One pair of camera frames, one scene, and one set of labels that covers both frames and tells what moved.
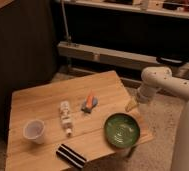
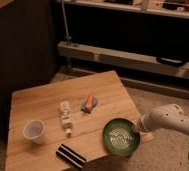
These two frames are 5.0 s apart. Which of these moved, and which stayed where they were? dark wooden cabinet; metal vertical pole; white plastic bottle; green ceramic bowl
Moved: green ceramic bowl
Stayed: white plastic bottle; dark wooden cabinet; metal vertical pole
